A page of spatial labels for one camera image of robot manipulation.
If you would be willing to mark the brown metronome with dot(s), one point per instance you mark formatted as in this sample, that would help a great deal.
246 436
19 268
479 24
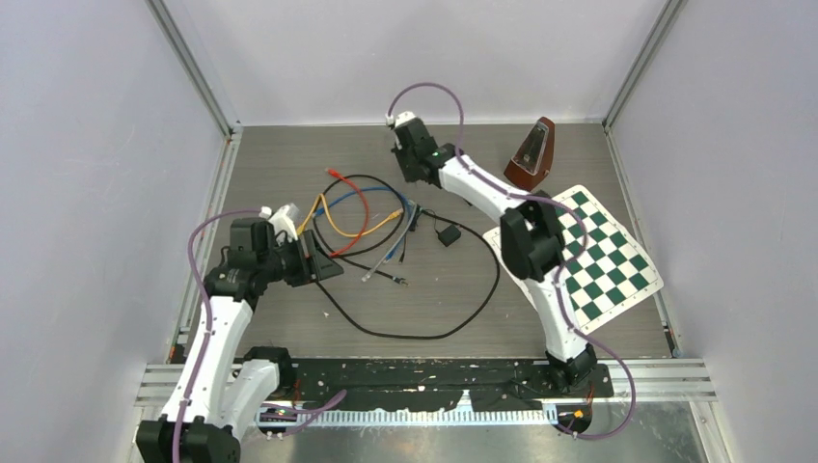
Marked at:
534 159

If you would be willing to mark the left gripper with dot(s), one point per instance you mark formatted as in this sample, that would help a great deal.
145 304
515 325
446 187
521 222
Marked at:
321 266

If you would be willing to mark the black ethernet cable teal boot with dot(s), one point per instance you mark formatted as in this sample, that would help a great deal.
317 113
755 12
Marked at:
395 279

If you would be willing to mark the green white chessboard mat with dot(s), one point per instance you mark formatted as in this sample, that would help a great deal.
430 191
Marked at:
614 274

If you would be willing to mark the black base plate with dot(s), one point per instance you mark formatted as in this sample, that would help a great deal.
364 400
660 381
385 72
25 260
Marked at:
433 384

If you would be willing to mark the black power adapter with cord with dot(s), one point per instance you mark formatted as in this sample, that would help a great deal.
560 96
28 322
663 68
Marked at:
446 236

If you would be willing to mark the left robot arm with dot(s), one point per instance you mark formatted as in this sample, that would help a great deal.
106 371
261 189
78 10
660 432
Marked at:
209 410

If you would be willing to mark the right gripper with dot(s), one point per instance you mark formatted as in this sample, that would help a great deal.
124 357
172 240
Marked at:
409 177

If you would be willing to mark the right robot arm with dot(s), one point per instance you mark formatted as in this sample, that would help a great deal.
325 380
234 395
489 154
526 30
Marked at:
531 240

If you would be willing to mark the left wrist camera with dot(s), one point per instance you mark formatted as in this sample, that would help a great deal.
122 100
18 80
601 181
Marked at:
283 220

